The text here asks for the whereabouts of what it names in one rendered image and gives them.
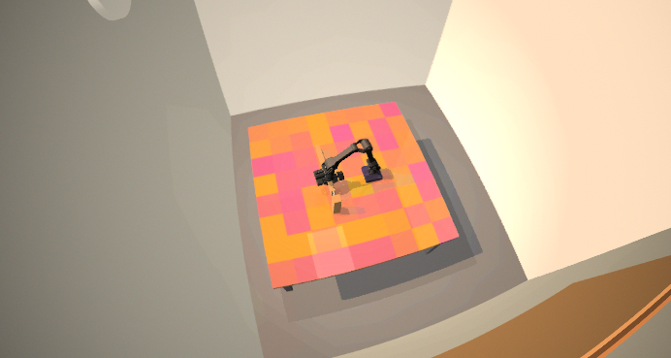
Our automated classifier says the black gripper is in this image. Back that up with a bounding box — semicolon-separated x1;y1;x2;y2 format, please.
316;171;344;186

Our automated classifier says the brown wooden post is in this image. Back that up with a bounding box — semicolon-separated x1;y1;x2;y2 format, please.
332;194;342;213

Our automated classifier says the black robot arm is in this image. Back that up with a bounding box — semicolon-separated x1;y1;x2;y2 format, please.
313;138;380;179

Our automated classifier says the light wooden board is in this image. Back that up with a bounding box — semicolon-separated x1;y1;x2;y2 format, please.
315;145;336;196

